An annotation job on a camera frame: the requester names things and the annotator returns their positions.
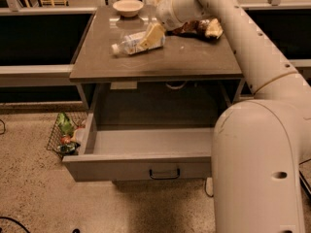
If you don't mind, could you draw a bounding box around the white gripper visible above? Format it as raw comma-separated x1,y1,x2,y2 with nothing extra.
138,0,184,50

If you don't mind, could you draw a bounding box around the black floor cable left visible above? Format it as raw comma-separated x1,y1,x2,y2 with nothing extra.
0,216,33,233

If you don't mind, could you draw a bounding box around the black drawer handle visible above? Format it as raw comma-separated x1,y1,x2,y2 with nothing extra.
149,169,181,180

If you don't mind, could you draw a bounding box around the brown yellow chip bag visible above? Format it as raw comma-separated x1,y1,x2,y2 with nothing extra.
168,17,224,39

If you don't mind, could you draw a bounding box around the grey cabinet with top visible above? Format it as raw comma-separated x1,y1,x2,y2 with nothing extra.
69,3,246,112

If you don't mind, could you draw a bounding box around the wire basket with items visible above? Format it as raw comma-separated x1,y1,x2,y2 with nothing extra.
47,112,86,159

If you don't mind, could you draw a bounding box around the clear plastic water bottle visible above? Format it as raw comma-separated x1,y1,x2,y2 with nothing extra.
111,31,165,55

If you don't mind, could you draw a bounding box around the open grey top drawer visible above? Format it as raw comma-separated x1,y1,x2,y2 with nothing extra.
62,80,247,183

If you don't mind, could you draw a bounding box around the beige bowl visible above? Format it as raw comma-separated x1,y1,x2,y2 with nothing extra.
113,0,144,17

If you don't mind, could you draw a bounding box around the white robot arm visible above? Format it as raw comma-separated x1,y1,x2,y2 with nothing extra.
155,0,311,233

